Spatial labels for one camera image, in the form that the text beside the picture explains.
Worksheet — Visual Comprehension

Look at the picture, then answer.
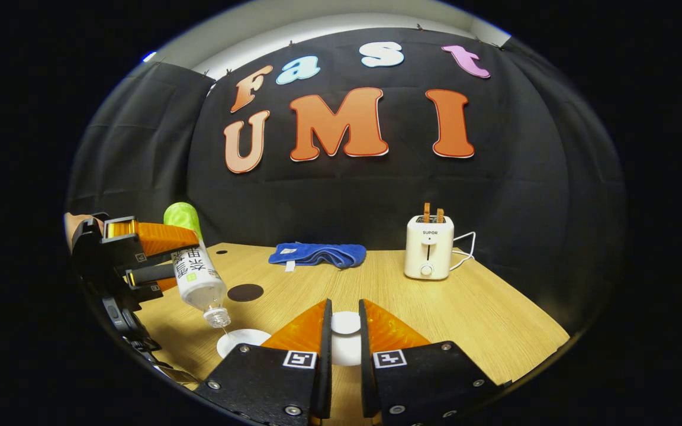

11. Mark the white toaster cable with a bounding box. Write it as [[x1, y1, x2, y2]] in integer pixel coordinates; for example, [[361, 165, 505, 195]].
[[451, 231, 477, 272]]

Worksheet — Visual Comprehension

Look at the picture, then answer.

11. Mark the dark round coaster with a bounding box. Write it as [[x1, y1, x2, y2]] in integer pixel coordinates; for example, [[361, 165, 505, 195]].
[[227, 284, 265, 302]]

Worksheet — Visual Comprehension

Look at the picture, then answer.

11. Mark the clear plastic water bottle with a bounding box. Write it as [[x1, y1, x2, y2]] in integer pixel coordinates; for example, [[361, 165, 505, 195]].
[[163, 202, 231, 329]]

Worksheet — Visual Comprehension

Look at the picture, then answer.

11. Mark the black backdrop cloth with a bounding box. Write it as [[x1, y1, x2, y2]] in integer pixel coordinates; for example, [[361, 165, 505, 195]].
[[67, 27, 626, 320]]

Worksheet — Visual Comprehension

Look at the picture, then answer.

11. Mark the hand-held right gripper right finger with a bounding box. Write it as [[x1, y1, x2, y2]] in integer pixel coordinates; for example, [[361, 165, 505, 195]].
[[359, 299, 501, 426]]

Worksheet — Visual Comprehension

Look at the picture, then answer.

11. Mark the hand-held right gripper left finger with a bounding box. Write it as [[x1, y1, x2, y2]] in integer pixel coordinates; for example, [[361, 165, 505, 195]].
[[194, 299, 334, 426]]

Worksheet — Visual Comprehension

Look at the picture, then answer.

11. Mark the blue folded towel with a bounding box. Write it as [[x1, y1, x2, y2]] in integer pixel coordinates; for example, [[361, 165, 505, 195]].
[[268, 242, 367, 270]]

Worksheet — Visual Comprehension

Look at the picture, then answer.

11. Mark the white teacup lid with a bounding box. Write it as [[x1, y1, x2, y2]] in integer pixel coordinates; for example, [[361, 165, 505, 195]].
[[330, 312, 363, 366]]

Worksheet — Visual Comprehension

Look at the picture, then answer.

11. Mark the white teacup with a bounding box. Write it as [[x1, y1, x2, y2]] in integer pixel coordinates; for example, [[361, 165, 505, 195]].
[[217, 329, 272, 359]]

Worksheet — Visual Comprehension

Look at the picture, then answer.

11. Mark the white toaster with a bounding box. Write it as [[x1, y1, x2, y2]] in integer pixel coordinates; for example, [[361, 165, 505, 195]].
[[404, 215, 455, 280]]

